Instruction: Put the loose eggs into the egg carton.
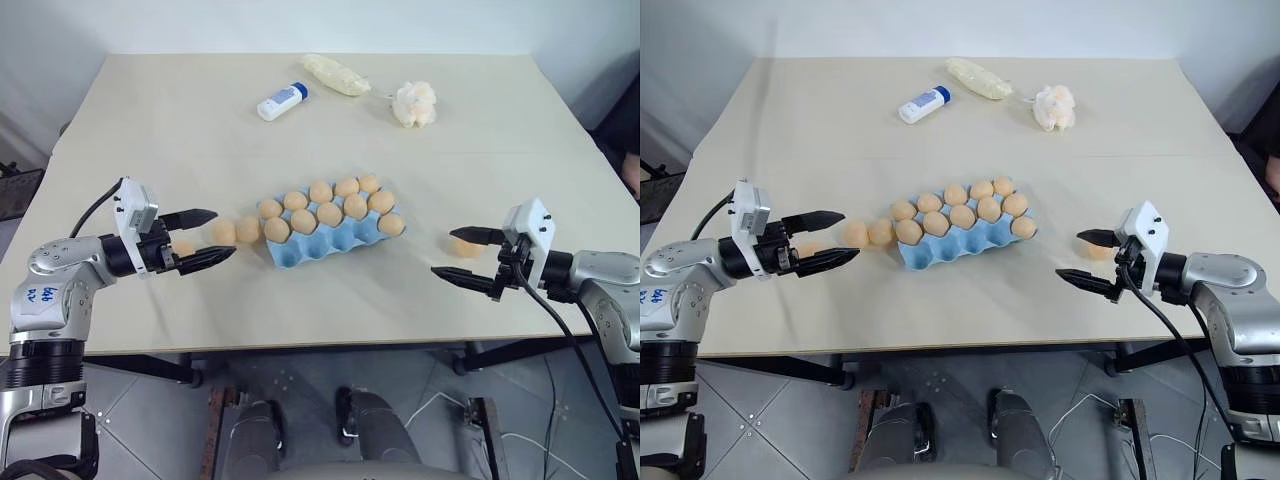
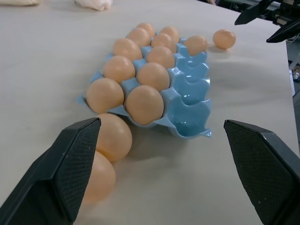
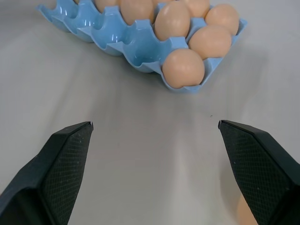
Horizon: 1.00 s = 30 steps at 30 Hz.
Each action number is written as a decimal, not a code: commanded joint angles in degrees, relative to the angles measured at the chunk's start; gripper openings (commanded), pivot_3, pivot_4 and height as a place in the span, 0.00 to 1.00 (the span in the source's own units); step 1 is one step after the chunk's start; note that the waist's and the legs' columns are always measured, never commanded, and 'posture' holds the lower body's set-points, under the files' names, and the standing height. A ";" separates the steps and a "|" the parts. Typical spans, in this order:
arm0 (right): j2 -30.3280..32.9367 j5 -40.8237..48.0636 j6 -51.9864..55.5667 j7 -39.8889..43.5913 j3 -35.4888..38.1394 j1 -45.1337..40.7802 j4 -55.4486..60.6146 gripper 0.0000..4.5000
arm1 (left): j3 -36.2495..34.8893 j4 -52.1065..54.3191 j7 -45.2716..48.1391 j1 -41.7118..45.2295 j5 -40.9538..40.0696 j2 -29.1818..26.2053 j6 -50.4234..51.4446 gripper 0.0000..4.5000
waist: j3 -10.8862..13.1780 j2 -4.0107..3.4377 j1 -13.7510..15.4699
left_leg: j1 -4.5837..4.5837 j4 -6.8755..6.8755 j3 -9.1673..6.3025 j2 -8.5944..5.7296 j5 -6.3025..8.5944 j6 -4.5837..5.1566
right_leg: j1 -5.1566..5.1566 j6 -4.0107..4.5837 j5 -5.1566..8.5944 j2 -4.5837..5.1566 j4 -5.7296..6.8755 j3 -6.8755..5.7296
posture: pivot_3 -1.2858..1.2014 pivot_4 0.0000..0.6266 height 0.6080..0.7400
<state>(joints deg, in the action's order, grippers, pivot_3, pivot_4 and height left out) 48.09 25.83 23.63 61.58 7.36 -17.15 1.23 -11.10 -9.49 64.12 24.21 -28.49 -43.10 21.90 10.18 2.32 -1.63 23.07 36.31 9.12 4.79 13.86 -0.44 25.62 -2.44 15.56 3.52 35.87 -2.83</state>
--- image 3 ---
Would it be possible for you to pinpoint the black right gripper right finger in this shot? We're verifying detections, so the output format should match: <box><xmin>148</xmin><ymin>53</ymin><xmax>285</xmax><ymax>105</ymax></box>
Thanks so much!
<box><xmin>218</xmin><ymin>120</ymin><xmax>300</xmax><ymax>225</ymax></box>

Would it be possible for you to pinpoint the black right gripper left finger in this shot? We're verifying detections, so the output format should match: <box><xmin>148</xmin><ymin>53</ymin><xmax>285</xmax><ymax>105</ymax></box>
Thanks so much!
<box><xmin>0</xmin><ymin>121</ymin><xmax>94</xmax><ymax>225</ymax></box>

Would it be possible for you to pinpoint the blue plastic egg tray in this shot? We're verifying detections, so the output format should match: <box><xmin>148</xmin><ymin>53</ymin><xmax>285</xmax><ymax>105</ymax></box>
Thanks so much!
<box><xmin>35</xmin><ymin>0</ymin><xmax>248</xmax><ymax>93</ymax></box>

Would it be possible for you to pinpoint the beige egg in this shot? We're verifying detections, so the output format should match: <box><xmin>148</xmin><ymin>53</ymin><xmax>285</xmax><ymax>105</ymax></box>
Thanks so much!
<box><xmin>93</xmin><ymin>0</ymin><xmax>121</xmax><ymax>14</ymax></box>
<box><xmin>182</xmin><ymin>0</ymin><xmax>210</xmax><ymax>19</ymax></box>
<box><xmin>162</xmin><ymin>48</ymin><xmax>205</xmax><ymax>89</ymax></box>
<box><xmin>204</xmin><ymin>4</ymin><xmax>240</xmax><ymax>36</ymax></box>
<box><xmin>188</xmin><ymin>24</ymin><xmax>233</xmax><ymax>60</ymax></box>
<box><xmin>154</xmin><ymin>4</ymin><xmax>191</xmax><ymax>42</ymax></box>
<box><xmin>120</xmin><ymin>0</ymin><xmax>155</xmax><ymax>26</ymax></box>
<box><xmin>236</xmin><ymin>194</ymin><xmax>258</xmax><ymax>225</ymax></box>

